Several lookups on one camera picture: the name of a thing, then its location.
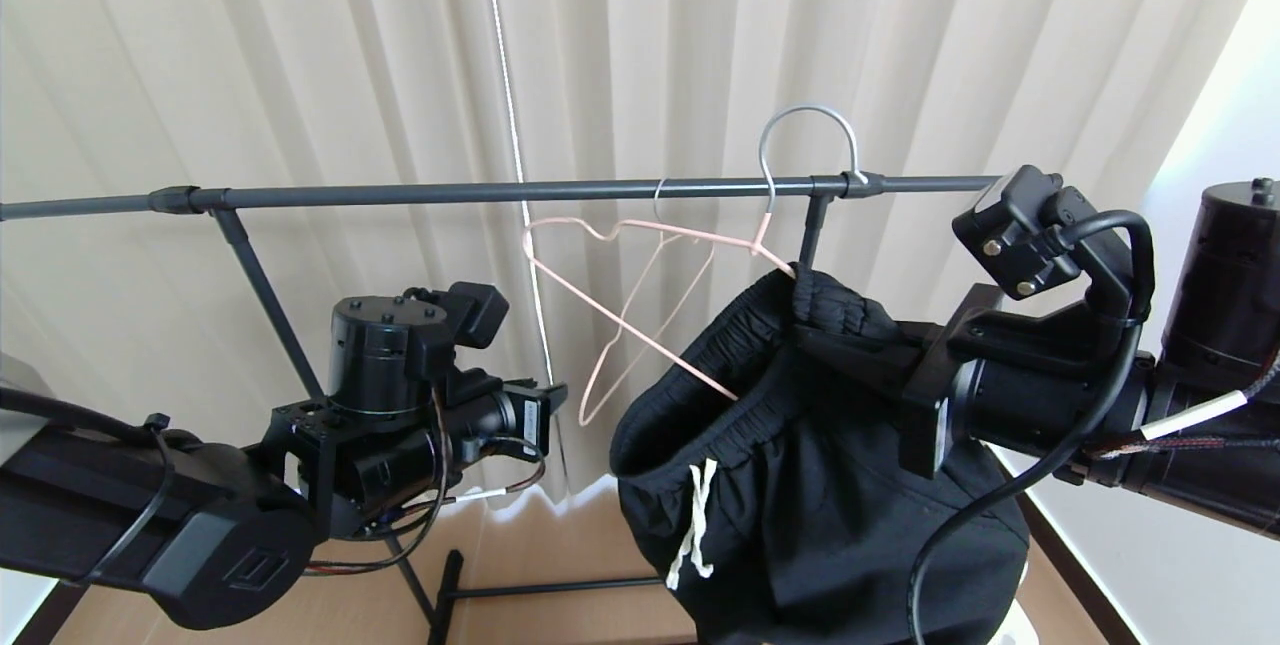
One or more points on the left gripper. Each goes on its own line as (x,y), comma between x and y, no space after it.
(470,430)

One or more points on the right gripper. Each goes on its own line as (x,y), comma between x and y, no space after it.
(1030,395)

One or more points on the pink clothes hanger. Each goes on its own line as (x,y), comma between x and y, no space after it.
(600,375)
(620,325)

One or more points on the black shorts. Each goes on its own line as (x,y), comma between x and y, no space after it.
(820,525)

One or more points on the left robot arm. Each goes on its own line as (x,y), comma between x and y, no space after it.
(100,495)

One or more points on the black clothes rack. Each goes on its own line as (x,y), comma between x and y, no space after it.
(450,193)

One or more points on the beige curtain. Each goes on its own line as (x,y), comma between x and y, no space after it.
(300,55)

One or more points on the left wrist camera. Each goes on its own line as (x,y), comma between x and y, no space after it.
(475,310)

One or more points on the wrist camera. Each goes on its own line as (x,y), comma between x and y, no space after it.
(1020,225)
(475,310)

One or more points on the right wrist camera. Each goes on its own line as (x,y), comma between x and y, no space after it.
(1020,225)

